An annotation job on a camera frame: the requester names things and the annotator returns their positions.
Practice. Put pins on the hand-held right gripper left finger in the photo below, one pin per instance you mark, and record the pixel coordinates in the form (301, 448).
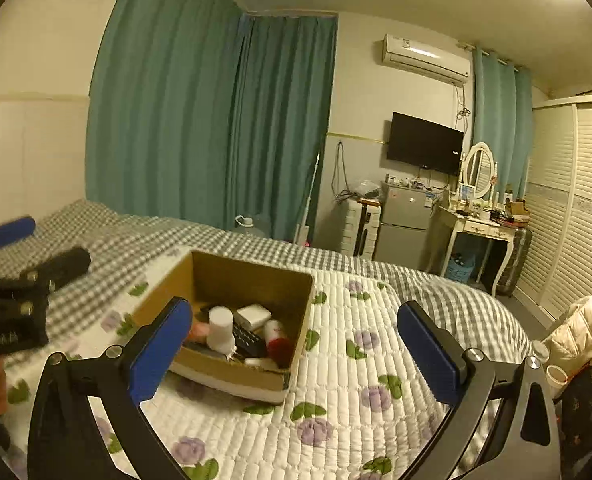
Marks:
(158, 355)

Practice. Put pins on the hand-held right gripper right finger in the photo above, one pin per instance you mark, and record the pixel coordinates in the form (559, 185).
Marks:
(428, 355)

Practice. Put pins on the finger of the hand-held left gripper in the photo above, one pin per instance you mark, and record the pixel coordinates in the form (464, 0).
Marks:
(68, 262)
(13, 230)

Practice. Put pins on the pink embossed compact case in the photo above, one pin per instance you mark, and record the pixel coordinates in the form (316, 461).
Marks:
(199, 330)

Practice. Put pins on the large white bottle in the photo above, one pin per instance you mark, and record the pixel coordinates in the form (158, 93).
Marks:
(221, 330)

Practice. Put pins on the black remote control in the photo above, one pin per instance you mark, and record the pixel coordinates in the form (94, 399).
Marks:
(248, 342)

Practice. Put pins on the white charger adapter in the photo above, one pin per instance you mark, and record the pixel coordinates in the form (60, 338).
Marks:
(253, 316)

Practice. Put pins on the small white red-capped bottle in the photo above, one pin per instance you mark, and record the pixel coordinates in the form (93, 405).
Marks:
(278, 342)

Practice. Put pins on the white floral quilted mat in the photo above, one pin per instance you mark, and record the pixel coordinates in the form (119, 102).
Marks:
(355, 385)

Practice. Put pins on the blue plastic basket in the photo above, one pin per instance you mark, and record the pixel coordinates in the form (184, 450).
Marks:
(460, 269)

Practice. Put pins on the dark suitcase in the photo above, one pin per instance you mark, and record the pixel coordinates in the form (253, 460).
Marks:
(518, 260)

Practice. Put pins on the grey small fridge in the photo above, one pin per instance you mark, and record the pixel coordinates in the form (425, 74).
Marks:
(405, 225)

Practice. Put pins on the white dressing table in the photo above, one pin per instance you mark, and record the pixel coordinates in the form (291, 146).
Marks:
(480, 230)

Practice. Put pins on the white suitcase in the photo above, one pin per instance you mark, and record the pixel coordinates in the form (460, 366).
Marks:
(353, 230)

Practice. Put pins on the white puffer jacket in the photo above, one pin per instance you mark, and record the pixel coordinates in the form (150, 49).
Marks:
(583, 330)

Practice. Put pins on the clear water jug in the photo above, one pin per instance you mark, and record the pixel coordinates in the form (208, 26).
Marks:
(252, 227)

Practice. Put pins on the small brown cardboard box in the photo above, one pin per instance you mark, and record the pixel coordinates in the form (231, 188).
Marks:
(518, 209)

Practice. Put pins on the dark patterned cloth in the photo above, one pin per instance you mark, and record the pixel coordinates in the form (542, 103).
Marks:
(590, 420)

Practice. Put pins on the clear plastic bag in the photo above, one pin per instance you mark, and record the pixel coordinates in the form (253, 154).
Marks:
(368, 187)

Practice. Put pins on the wide teal curtain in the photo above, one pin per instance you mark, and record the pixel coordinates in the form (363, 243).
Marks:
(161, 100)

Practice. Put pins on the oval white vanity mirror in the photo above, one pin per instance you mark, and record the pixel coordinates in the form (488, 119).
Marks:
(480, 170)

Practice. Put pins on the white mop pole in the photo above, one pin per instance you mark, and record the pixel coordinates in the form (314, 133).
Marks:
(310, 195)

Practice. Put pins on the white louvred wardrobe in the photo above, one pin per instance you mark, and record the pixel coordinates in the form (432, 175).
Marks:
(580, 210)

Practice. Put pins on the narrow teal curtain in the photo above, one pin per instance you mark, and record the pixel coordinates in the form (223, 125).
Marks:
(500, 115)

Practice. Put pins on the teal corner curtain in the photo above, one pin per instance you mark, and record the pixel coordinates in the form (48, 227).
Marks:
(286, 125)

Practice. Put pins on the white air conditioner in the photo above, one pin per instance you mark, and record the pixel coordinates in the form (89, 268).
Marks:
(425, 57)

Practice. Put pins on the black wall television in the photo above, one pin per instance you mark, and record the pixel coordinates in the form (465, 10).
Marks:
(425, 144)

